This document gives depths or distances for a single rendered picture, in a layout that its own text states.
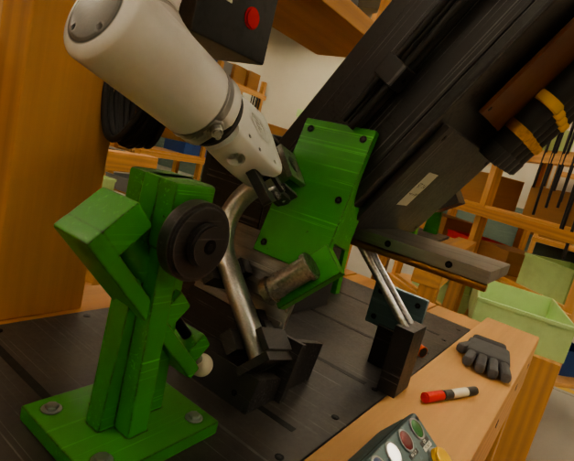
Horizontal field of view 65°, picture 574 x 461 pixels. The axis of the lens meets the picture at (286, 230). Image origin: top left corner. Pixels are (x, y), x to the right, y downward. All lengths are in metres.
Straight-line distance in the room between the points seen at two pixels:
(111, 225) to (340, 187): 0.33
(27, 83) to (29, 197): 0.15
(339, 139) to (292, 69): 10.62
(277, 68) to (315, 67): 0.99
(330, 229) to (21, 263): 0.45
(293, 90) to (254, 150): 10.60
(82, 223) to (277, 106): 10.86
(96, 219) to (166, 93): 0.13
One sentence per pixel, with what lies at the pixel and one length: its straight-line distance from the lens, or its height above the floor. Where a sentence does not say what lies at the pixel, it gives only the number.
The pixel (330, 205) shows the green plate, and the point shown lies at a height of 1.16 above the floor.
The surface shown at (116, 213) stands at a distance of 0.39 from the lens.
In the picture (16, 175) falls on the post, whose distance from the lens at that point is 0.72.
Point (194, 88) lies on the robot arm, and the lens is 0.44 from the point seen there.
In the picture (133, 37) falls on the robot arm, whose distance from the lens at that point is 0.40.
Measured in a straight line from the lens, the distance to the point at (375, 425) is 0.65.
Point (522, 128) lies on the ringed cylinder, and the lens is 0.77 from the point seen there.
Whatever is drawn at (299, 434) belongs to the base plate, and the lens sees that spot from 0.58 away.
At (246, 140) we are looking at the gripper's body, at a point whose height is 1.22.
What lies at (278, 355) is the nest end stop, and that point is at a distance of 0.59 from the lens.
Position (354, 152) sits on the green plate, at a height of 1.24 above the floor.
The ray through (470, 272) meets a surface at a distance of 0.66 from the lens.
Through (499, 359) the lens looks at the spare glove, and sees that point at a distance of 1.03.
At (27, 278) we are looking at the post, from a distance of 0.77.
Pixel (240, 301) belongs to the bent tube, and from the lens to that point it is 0.61.
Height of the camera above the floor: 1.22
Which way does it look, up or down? 10 degrees down
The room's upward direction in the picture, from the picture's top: 14 degrees clockwise
